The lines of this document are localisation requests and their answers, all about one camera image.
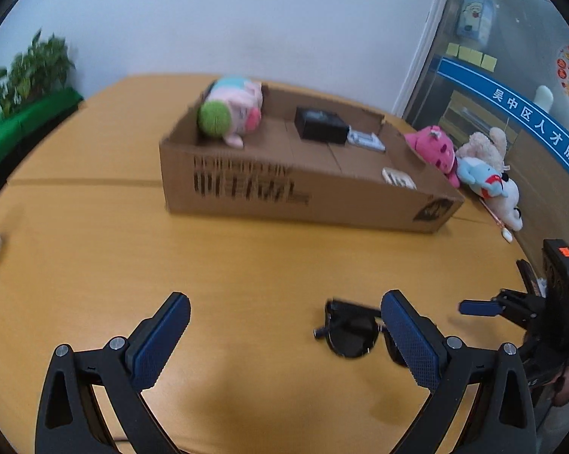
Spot blue banner stripe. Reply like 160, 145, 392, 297
438, 57, 569, 185

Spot blue cartoon poster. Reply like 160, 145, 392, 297
456, 0, 496, 44

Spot large green potted plant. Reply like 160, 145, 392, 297
9, 31, 76, 107

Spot white plush dog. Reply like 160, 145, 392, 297
489, 173, 525, 232

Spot beige plush toy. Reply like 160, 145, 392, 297
456, 127, 510, 171

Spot teal pink plush toy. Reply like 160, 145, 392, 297
198, 76, 265, 149

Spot black sunglasses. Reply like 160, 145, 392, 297
313, 298, 409, 368

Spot pink stick with white tip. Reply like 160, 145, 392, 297
478, 197, 515, 245

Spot brown cardboard box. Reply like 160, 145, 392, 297
159, 82, 465, 235

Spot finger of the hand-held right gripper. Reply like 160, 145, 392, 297
516, 258, 545, 297
459, 296, 503, 317

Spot white rounded figure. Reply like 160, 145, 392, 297
534, 86, 555, 117

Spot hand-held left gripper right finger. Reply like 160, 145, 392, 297
380, 289, 538, 454

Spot white grey packet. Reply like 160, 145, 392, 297
347, 129, 386, 152

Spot black charger box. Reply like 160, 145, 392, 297
294, 107, 350, 143

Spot white clear phone case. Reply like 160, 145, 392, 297
381, 167, 417, 190

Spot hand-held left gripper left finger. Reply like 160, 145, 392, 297
35, 292, 191, 454

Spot blue plush toy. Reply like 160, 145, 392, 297
456, 156, 510, 199

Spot wooden desktop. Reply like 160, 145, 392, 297
0, 73, 550, 454

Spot green cloth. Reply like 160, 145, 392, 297
0, 87, 85, 185

